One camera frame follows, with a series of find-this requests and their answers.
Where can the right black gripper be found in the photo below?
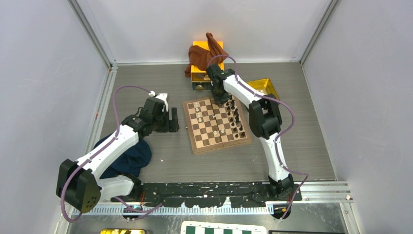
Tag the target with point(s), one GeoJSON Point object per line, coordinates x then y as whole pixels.
{"type": "Point", "coordinates": [223, 99]}

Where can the green white chess mat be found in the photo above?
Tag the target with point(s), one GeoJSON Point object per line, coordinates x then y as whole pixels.
{"type": "Point", "coordinates": [196, 227]}

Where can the dark blue cloth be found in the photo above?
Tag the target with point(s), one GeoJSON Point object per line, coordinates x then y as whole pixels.
{"type": "Point", "coordinates": [131, 161]}

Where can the yellow metal tray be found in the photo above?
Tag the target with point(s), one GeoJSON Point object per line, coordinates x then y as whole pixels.
{"type": "Point", "coordinates": [264, 85]}

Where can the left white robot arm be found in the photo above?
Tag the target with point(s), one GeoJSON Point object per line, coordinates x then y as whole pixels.
{"type": "Point", "coordinates": [79, 182]}

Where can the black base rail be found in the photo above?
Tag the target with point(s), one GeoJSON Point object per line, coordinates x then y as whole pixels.
{"type": "Point", "coordinates": [207, 194]}

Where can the wooden chess board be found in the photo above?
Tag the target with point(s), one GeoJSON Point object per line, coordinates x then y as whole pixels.
{"type": "Point", "coordinates": [228, 116]}

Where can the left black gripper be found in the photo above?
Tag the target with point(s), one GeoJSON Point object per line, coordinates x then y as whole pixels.
{"type": "Point", "coordinates": [172, 125]}

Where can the brown cloth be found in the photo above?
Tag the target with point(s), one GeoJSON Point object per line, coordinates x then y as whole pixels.
{"type": "Point", "coordinates": [200, 57]}

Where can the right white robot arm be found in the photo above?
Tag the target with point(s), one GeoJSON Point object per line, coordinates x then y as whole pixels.
{"type": "Point", "coordinates": [264, 121]}

